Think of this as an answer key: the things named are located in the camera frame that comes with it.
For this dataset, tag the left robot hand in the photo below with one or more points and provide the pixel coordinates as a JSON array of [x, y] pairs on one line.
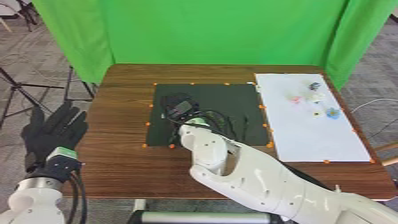
[[55, 131]]

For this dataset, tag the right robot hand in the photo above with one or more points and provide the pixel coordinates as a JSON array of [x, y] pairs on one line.
[[181, 111]]

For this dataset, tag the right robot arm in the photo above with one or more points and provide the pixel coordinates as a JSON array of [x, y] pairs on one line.
[[259, 180]]

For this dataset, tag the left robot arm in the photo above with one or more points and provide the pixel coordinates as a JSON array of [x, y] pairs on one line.
[[35, 200]]

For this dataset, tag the green sprig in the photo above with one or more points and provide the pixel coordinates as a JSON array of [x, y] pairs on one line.
[[225, 124], [245, 128]]

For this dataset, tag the dark mat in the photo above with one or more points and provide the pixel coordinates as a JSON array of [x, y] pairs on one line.
[[227, 96]]

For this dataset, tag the black tripod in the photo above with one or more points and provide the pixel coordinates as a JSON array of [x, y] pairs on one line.
[[17, 88]]

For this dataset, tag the pink flower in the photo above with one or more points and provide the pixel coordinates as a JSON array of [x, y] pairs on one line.
[[293, 99]]

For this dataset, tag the white sheet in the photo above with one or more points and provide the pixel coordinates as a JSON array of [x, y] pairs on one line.
[[307, 136]]

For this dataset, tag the small yellow flower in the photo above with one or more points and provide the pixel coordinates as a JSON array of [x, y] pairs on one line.
[[318, 114]]

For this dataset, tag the white flower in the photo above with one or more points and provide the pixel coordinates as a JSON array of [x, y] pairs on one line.
[[316, 97]]

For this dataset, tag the dark blue flower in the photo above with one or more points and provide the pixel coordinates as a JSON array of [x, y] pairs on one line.
[[314, 86]]

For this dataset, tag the pale grey bar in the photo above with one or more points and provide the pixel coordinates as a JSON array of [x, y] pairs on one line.
[[206, 218]]

